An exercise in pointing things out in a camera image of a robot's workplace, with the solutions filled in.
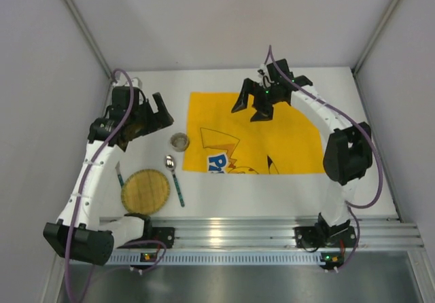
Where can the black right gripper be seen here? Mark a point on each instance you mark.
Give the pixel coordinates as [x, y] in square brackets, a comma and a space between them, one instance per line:
[264, 96]

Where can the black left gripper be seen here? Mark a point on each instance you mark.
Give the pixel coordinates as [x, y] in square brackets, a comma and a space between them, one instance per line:
[149, 113]

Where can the spoon with green handle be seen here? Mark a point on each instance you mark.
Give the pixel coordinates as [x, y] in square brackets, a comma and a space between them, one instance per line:
[170, 164]

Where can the yellow cartoon placemat cloth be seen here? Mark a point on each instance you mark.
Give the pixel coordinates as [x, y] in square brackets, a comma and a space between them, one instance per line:
[225, 142]

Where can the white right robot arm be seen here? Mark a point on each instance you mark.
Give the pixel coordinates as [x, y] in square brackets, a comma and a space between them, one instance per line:
[347, 154]

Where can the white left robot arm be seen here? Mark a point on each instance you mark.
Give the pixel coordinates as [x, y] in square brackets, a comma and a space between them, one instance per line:
[77, 232]

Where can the round woven bamboo plate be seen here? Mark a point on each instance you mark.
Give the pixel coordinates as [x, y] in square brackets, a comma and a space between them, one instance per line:
[145, 192]

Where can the fork with green handle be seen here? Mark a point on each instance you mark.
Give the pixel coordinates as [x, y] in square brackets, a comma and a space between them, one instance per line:
[119, 175]

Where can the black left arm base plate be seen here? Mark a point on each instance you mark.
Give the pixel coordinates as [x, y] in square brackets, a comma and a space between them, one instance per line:
[165, 235]

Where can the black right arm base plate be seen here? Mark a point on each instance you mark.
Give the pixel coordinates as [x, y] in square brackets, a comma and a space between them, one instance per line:
[319, 237]

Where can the perforated grey cable duct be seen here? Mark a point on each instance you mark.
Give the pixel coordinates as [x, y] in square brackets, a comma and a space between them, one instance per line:
[224, 258]

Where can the aluminium mounting rail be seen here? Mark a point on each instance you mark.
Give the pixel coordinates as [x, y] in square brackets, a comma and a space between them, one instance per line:
[278, 233]

